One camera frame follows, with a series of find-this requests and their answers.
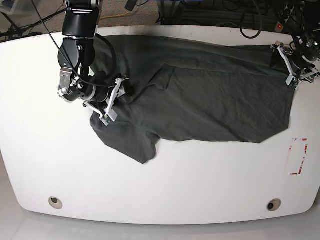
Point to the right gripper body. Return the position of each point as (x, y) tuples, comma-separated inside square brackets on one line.
[(86, 85)]

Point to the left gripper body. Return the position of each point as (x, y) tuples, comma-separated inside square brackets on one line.
[(305, 51)]

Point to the dark green T-shirt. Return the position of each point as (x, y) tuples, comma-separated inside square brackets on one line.
[(186, 90)]

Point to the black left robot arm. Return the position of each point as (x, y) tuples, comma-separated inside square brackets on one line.
[(302, 19)]

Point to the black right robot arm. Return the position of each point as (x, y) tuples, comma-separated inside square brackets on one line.
[(77, 54)]

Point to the white power strip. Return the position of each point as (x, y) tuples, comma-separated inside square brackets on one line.
[(279, 27)]

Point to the red tape marking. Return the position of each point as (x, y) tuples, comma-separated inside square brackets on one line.
[(296, 156)]

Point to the left table grommet hole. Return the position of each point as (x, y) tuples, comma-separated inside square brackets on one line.
[(55, 203)]

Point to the table grommet hole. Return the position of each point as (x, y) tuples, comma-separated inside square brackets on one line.
[(55, 203), (274, 205)]

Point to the right table grommet hole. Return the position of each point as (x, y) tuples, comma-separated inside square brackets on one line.
[(274, 205)]

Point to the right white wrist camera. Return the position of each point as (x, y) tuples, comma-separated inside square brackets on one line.
[(104, 109)]

